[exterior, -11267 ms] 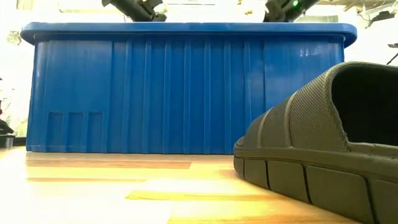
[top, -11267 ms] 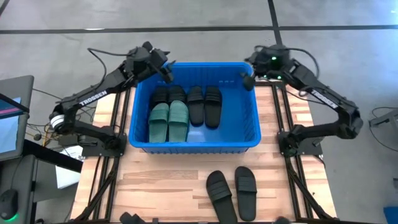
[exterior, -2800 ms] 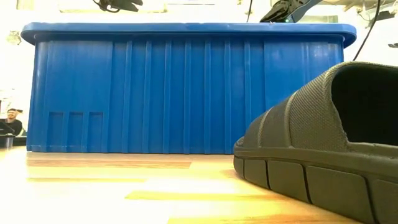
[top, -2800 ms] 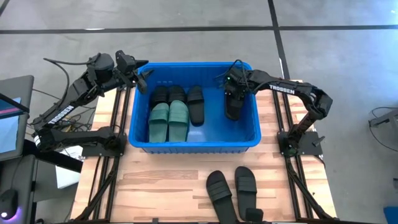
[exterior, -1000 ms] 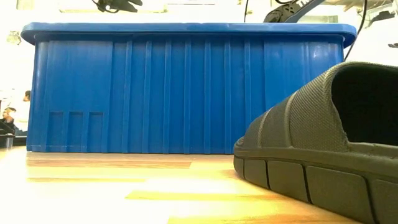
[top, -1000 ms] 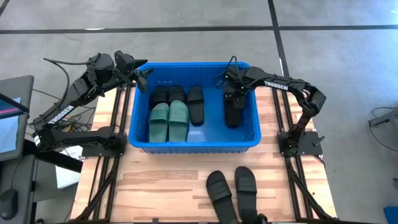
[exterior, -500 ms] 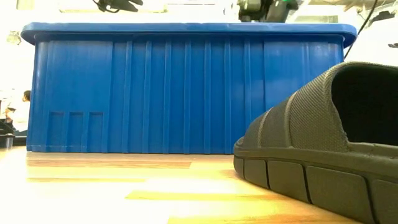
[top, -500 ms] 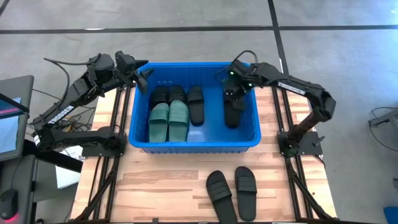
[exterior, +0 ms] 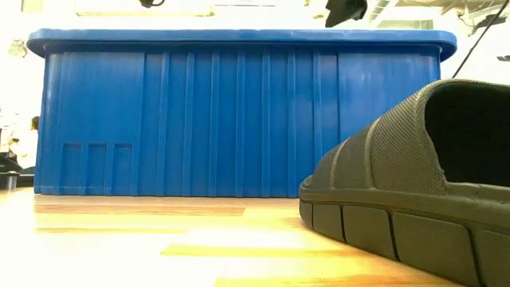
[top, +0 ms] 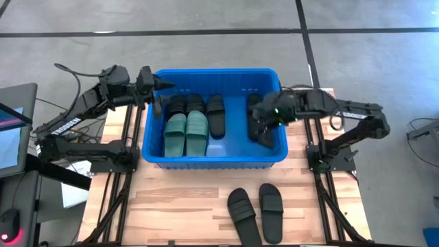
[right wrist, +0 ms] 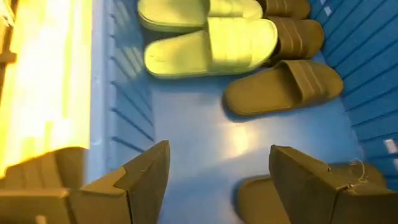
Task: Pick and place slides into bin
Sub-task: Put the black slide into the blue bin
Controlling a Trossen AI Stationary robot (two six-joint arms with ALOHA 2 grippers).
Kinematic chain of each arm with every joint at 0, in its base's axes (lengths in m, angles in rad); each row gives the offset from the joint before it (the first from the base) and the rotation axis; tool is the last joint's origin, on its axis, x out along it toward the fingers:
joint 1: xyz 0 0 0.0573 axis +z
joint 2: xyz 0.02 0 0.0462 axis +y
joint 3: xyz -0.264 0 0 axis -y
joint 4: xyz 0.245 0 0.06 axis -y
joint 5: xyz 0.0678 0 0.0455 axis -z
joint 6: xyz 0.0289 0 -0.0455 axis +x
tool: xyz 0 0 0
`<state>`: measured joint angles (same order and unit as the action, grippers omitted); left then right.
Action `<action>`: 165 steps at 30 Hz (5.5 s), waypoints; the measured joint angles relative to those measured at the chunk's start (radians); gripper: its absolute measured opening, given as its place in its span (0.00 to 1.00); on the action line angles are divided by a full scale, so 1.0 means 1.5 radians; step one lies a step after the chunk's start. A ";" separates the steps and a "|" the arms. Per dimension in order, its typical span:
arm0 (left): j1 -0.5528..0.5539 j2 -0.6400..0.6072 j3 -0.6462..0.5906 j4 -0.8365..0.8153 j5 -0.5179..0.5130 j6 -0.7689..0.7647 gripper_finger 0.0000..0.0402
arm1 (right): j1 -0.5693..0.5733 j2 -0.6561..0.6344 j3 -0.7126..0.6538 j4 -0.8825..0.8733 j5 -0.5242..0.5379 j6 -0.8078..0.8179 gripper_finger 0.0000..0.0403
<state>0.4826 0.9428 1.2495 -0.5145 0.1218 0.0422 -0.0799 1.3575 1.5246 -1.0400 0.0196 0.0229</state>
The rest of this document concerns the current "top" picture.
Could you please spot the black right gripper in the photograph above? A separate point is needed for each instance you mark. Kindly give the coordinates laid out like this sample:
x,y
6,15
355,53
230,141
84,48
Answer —
x,y
274,103

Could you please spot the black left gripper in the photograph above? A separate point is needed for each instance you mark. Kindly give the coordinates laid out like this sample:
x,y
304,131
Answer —
x,y
142,97

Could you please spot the black slide sandal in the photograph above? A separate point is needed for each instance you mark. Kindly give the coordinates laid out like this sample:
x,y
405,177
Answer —
x,y
253,132
271,212
216,120
177,104
196,103
241,216

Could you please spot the green slide sandal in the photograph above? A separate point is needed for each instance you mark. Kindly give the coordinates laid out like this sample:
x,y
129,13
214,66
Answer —
x,y
197,135
175,137

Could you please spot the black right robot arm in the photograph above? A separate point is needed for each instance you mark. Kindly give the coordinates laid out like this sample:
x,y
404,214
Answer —
x,y
356,111

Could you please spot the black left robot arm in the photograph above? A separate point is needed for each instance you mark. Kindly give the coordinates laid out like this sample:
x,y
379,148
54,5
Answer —
x,y
85,103

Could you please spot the blue plastic bin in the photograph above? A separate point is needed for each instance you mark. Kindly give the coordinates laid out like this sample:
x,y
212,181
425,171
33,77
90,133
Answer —
x,y
236,151

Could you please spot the white box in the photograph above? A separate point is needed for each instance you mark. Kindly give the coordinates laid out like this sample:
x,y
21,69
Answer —
x,y
73,197

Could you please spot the grey monitor with blue screen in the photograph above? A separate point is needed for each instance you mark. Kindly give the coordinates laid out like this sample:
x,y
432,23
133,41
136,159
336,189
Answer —
x,y
10,147

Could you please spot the grey metal stand leg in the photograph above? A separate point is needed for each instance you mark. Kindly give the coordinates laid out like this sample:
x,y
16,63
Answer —
x,y
427,130

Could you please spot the grey desk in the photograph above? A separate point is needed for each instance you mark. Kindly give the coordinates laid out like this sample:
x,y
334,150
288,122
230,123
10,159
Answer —
x,y
24,192

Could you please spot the black computer mouse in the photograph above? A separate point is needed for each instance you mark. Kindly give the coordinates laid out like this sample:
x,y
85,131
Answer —
x,y
9,224

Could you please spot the blue crate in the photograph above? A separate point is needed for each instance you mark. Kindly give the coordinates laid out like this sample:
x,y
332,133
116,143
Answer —
x,y
431,238

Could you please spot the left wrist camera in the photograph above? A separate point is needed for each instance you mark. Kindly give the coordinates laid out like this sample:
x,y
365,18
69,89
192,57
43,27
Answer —
x,y
145,79

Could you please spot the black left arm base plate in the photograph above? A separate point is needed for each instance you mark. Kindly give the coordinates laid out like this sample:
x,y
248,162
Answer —
x,y
109,168

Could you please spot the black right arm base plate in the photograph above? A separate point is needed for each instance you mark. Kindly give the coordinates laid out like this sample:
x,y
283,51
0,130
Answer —
x,y
343,165

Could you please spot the black aluminium rig frame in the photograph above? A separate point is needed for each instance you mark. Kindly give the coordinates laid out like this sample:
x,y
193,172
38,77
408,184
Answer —
x,y
125,183

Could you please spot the black desk frame beam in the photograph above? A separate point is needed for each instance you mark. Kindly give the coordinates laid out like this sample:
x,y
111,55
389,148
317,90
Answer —
x,y
58,173

